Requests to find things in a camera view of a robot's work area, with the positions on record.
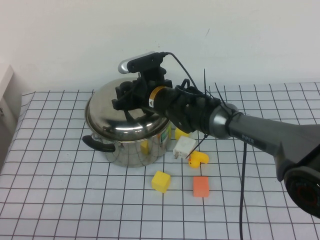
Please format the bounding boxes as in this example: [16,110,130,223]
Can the yellow foam cube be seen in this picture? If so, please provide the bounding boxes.
[174,127,191,141]
[151,170,172,194]

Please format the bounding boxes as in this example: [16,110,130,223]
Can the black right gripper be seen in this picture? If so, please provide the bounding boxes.
[111,74,173,122]

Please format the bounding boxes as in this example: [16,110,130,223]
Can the black zip tie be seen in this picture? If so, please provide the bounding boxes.
[185,134,209,160]
[214,83,227,107]
[203,68,209,97]

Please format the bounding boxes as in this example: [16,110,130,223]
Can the white cabinet edge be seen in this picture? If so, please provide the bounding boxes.
[0,64,22,173]

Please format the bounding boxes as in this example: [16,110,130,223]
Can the white black grid tablecloth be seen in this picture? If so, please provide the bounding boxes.
[0,82,320,240]

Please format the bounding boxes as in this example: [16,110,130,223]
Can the orange foam block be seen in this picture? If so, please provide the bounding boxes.
[192,176,210,198]

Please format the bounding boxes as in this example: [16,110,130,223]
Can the yellow rubber duck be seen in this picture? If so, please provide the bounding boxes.
[187,150,209,169]

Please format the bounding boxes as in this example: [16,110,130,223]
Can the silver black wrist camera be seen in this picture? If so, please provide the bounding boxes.
[117,51,167,81]

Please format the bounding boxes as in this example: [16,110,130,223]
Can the stainless steel lid black knob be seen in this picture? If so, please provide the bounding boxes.
[84,77,171,142]

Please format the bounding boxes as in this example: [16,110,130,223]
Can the stainless steel pot black handles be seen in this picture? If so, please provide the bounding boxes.
[82,117,173,169]

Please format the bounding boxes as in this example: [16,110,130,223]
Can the white power adapter plug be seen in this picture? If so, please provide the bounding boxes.
[172,136,197,161]

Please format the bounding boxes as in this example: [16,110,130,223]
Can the black camera cable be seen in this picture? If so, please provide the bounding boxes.
[159,51,249,240]

